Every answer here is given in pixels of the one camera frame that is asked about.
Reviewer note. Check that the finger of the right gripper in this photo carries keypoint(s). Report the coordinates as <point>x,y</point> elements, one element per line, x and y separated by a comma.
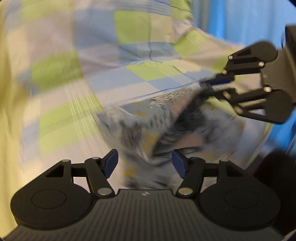
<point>222,79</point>
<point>232,96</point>

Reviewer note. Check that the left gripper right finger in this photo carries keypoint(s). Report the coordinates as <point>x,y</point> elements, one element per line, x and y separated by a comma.
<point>191,171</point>

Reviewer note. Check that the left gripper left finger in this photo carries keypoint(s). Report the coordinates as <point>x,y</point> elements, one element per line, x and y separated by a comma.
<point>98,170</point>

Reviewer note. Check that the blue patterned pajama garment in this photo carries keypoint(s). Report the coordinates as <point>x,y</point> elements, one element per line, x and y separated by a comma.
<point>146,132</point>

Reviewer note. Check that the blue star curtain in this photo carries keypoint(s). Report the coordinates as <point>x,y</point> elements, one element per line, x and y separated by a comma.
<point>245,23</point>

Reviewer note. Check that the yellow green bed sheet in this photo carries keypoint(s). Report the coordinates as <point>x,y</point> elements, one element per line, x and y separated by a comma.
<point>11,114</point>

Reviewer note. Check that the plaid checkered bed sheet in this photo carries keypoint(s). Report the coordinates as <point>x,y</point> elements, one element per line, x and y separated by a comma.
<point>74,59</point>

